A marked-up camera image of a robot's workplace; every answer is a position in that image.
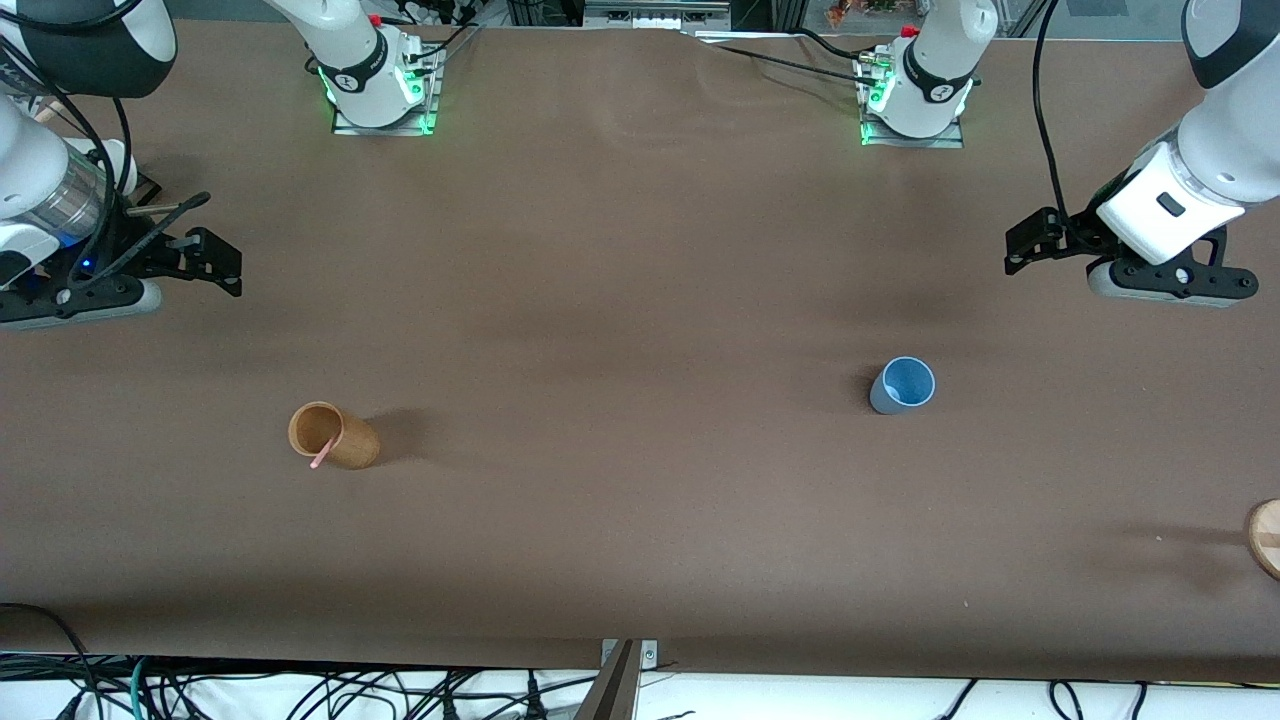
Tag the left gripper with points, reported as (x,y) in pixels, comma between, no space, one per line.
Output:
(1078,237)

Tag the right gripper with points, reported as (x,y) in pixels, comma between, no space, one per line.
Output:
(137,252)

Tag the blue cup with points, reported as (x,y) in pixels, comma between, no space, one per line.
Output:
(903,386)

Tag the pink chopstick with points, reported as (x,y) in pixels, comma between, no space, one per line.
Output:
(321,457)

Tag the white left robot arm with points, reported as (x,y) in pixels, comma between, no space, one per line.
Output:
(1230,130)

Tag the white cup with small mark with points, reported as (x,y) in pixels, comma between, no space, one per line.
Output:
(112,160)

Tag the brown wooden cup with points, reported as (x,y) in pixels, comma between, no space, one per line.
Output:
(350,445)

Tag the round wooden disc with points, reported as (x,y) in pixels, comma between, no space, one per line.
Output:
(1266,538)

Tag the grey power strip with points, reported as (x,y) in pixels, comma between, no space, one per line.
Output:
(655,14)

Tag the dark angled support bar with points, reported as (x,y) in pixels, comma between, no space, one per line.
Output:
(610,690)

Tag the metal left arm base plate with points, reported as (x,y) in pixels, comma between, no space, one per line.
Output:
(915,143)

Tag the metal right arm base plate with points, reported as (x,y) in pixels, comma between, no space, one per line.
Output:
(385,130)

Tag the metal table edge bracket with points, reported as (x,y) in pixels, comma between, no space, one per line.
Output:
(650,655)

